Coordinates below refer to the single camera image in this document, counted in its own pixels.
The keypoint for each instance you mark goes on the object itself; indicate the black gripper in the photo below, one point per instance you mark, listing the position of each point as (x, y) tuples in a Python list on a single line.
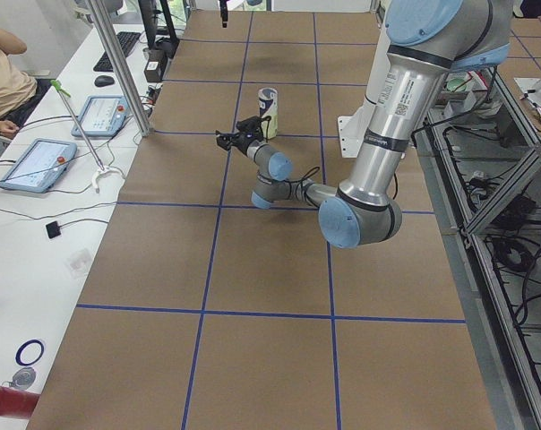
[(224, 18), (239, 142)]

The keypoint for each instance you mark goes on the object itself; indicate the white tennis ball can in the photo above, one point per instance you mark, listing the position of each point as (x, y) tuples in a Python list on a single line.
[(268, 99)]

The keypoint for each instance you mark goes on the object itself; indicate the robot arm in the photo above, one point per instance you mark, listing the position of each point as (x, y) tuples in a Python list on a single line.
[(427, 41)]

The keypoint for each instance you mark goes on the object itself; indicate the black monitor stand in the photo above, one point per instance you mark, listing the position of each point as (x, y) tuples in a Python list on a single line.
[(158, 26)]

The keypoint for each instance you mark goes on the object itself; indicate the dark brown box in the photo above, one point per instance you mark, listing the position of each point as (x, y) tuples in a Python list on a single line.
[(156, 66)]

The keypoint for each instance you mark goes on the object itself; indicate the far teach pendant tablet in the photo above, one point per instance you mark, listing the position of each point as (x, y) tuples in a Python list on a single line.
[(103, 116)]

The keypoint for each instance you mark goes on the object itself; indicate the teach pendant tablet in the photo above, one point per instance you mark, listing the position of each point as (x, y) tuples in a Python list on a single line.
[(103, 116), (40, 166)]

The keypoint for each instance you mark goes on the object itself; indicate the black computer mouse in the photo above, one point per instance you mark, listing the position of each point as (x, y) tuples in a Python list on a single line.
[(103, 81)]

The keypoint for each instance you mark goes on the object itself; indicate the near teach pendant tablet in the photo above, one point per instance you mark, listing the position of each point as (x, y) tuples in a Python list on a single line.
[(40, 166)]

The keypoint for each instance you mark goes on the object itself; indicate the small black square device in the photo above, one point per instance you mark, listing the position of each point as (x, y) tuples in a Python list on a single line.
[(53, 229)]

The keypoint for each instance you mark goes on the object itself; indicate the seated person in beige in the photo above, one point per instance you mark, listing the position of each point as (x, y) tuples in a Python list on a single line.
[(20, 93)]

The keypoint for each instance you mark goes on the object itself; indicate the blue tape roll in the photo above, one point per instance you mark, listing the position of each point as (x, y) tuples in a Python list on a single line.
[(29, 352)]

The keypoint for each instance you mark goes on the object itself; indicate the clear can lid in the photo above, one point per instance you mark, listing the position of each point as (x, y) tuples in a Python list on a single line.
[(24, 378)]

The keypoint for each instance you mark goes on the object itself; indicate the red cylinder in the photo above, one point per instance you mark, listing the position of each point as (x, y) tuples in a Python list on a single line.
[(17, 404)]

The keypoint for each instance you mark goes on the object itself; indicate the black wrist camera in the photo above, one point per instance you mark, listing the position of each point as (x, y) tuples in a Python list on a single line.
[(254, 124)]

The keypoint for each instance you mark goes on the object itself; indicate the aluminium frame post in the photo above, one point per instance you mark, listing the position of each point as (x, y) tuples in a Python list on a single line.
[(109, 40)]

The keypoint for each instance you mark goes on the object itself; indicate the green handled reach grabber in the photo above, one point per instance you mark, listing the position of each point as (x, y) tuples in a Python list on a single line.
[(102, 169)]

